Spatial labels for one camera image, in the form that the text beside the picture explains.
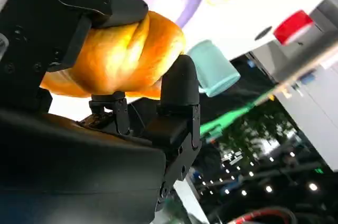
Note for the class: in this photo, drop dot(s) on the red box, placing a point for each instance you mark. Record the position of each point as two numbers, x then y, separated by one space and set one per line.
293 27

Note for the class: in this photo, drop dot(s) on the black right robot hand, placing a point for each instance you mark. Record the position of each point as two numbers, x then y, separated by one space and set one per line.
66 166

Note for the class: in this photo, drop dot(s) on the orange and white bread roll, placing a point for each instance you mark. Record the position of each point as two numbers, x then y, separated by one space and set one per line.
118 60

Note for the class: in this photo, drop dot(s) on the pale green mug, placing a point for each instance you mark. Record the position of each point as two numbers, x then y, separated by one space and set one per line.
214 70

